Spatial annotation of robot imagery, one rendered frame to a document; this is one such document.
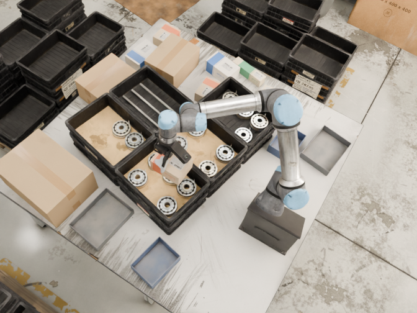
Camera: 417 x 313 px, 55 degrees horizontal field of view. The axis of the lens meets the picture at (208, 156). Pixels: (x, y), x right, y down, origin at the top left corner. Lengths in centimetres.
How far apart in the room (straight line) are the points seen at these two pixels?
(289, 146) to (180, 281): 87
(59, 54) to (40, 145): 110
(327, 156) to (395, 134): 135
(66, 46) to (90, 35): 29
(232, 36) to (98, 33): 111
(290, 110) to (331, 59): 174
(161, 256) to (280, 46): 206
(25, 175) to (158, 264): 80
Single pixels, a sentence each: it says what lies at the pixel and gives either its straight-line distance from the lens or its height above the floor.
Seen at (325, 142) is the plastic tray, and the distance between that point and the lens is 259.
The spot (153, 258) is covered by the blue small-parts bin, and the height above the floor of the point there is 70.
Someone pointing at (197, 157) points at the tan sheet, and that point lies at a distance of 221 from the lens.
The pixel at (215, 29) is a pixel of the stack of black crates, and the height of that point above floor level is 27.
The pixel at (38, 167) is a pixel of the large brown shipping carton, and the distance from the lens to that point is 220.
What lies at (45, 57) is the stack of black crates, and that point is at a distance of 321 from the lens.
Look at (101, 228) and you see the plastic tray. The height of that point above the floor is 70.
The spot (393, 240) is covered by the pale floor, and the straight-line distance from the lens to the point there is 332.
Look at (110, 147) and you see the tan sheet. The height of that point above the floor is 83.
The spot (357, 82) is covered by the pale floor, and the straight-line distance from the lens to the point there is 399.
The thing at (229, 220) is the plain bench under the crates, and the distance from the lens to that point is 222.
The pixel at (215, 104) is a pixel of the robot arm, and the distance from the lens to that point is 175.
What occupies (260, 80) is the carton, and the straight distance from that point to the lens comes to 268.
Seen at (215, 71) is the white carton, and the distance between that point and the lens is 269.
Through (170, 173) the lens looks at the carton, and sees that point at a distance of 183.
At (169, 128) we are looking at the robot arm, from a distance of 159.
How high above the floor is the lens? 276
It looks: 60 degrees down
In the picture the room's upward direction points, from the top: 10 degrees clockwise
